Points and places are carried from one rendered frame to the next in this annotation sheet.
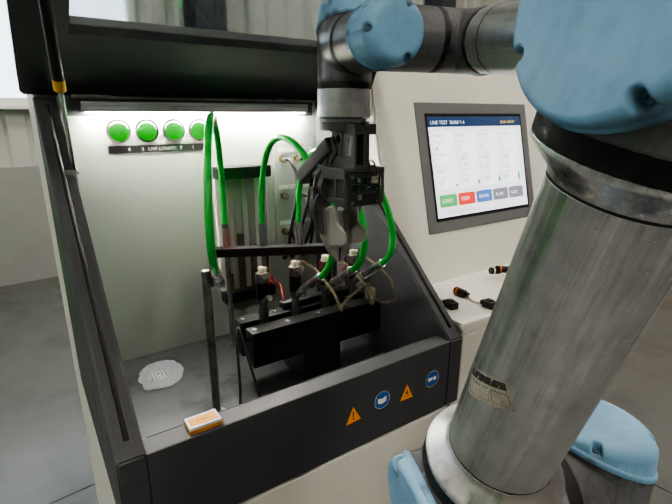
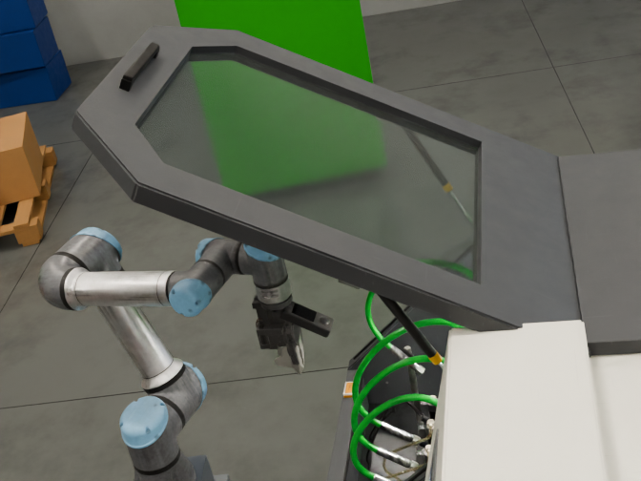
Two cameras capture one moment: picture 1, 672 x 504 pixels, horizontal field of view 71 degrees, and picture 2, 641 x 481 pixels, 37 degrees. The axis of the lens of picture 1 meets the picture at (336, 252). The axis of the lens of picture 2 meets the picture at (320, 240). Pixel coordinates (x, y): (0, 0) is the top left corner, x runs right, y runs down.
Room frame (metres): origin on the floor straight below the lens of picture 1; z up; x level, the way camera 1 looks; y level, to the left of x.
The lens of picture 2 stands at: (2.09, -1.09, 2.51)
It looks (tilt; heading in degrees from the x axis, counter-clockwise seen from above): 30 degrees down; 138
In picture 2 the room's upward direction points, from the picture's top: 12 degrees counter-clockwise
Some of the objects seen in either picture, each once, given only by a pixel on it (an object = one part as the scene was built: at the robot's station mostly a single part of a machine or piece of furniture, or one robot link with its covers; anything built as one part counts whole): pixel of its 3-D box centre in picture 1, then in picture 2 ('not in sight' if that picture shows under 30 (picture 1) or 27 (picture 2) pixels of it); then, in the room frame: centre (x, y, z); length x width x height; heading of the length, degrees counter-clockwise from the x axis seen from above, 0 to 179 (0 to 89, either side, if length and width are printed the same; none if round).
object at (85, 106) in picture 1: (207, 108); not in sight; (1.16, 0.31, 1.43); 0.54 x 0.03 x 0.02; 124
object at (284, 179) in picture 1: (298, 193); not in sight; (1.30, 0.11, 1.20); 0.13 x 0.03 x 0.31; 124
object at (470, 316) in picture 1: (518, 284); not in sight; (1.21, -0.50, 0.96); 0.70 x 0.22 x 0.03; 124
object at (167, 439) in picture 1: (322, 419); (346, 475); (0.75, 0.03, 0.87); 0.62 x 0.04 x 0.16; 124
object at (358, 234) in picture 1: (353, 233); (287, 361); (0.70, -0.03, 1.24); 0.06 x 0.03 x 0.09; 34
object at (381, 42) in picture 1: (388, 37); (220, 260); (0.60, -0.06, 1.50); 0.11 x 0.11 x 0.08; 19
